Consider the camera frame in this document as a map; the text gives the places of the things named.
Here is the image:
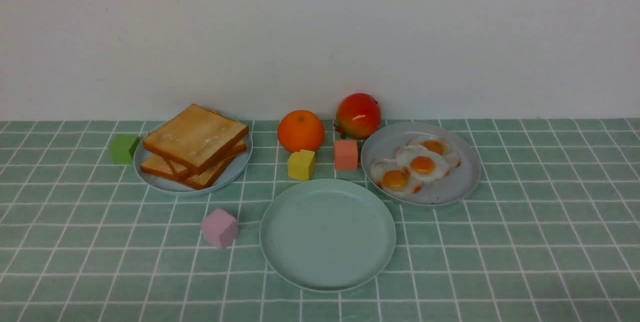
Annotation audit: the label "fried egg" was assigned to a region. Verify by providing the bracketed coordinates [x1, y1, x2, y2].
[368, 159, 424, 197]
[393, 145, 450, 183]
[407, 136, 462, 170]

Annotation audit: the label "orange fruit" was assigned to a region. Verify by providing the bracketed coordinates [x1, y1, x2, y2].
[277, 110, 325, 153]

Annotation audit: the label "salmon foam cube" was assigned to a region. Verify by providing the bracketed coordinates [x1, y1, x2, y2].
[333, 139, 359, 171]

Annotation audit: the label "yellow foam cube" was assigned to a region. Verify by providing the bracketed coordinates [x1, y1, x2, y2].
[286, 149, 316, 181]

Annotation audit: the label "red pomegranate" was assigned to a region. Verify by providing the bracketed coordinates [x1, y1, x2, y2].
[334, 92, 382, 140]

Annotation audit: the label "light blue bread plate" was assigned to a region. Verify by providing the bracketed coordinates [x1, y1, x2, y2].
[133, 129, 254, 197]

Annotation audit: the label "green centre plate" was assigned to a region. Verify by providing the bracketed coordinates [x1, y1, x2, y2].
[259, 178, 397, 293]

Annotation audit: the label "pink foam cube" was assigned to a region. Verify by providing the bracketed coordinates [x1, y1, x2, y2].
[200, 208, 239, 250]

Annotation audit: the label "grey egg plate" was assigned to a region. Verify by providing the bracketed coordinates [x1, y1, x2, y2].
[360, 121, 482, 207]

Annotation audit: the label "green foam cube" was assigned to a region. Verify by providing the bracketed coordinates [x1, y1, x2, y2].
[109, 134, 140, 165]

